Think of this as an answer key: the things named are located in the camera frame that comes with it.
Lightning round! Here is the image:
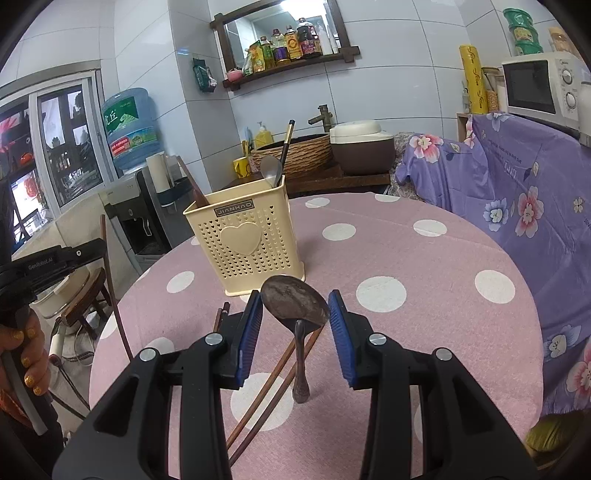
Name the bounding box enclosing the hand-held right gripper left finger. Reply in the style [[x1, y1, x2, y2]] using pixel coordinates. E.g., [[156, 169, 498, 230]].
[[54, 290, 265, 480]]

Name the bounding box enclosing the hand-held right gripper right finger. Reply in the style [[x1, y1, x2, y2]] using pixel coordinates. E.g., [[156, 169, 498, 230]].
[[328, 290, 540, 480]]

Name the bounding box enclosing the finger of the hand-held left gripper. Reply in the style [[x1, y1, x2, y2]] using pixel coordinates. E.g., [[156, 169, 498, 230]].
[[65, 237, 108, 274]]

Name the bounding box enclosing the metal spoon with ornate handle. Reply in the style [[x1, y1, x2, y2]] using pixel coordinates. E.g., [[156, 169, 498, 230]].
[[261, 275, 331, 404]]

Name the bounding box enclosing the cream plastic utensil holder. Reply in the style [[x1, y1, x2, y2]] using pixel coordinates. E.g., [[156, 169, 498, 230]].
[[183, 173, 306, 297]]

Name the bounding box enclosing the plain metal spoon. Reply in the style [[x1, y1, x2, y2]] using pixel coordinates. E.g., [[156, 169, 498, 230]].
[[259, 154, 284, 189]]

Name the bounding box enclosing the black chopstick with light tip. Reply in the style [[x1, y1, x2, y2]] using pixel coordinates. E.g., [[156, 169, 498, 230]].
[[277, 119, 296, 181]]

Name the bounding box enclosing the person's left hand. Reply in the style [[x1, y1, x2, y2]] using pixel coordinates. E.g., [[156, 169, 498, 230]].
[[0, 318, 51, 400]]

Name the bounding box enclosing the cream pot with lid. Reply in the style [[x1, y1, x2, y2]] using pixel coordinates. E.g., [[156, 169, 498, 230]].
[[32, 268, 93, 319]]

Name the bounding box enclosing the dark wooden stool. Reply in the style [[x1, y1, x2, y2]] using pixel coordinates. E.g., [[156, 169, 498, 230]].
[[60, 268, 114, 342]]

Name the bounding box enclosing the grey water dispenser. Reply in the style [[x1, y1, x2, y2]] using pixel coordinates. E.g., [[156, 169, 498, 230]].
[[99, 168, 174, 275]]

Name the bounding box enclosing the white cup dispenser tube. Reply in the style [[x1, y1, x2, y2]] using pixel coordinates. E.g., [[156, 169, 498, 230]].
[[146, 151, 174, 192]]

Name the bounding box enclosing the white framed window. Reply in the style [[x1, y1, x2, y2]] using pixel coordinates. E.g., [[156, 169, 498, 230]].
[[0, 60, 121, 250]]

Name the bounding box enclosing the blue water jug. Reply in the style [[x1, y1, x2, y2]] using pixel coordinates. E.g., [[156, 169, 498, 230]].
[[102, 88, 163, 172]]

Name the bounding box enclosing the red patterned clothing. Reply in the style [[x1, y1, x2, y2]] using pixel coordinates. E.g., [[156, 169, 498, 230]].
[[0, 388, 33, 425]]

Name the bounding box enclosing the dark wooden counter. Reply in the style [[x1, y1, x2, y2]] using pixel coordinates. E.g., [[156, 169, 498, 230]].
[[217, 164, 391, 199]]

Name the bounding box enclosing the wicker wash basin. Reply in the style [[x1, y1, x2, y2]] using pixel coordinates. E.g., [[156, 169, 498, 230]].
[[249, 133, 333, 178]]

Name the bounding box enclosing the brown and cream rice cooker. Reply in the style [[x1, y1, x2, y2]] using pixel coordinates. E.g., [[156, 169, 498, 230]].
[[329, 120, 395, 175]]

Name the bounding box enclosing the green hanging packet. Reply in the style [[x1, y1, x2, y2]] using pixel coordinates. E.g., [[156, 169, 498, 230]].
[[191, 58, 217, 93]]

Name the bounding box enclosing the bronze faucet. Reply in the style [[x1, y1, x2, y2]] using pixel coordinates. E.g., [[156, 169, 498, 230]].
[[308, 104, 333, 134]]

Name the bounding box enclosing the purple floral cloth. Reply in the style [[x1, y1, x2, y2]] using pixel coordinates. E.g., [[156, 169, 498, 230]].
[[390, 113, 591, 416]]

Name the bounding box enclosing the olive green cloth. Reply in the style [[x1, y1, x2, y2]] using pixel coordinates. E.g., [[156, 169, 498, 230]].
[[526, 413, 587, 462]]

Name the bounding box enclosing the wooden framed mirror shelf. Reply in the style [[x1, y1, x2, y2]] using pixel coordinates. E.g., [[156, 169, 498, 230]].
[[210, 0, 361, 92]]

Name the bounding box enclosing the purple label bottle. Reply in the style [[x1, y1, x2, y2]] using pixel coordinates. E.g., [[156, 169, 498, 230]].
[[271, 28, 291, 64]]

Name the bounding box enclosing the glass storage jar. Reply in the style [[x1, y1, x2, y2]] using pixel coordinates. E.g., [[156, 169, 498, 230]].
[[482, 67, 504, 112]]

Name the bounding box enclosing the yellow label oil bottle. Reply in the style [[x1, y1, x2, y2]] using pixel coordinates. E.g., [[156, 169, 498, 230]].
[[284, 25, 303, 61]]

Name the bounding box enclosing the yellow film roll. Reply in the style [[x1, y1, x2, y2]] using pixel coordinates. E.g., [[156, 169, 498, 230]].
[[458, 45, 489, 114]]

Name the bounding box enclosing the dark soy sauce bottle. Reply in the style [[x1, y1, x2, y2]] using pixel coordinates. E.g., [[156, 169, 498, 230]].
[[296, 17, 323, 59]]

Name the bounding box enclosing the white microwave oven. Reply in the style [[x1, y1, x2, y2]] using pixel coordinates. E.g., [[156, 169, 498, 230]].
[[501, 52, 585, 130]]

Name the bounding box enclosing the dark blue wall tray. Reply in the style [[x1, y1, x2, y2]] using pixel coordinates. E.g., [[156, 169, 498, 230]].
[[157, 178, 199, 206]]

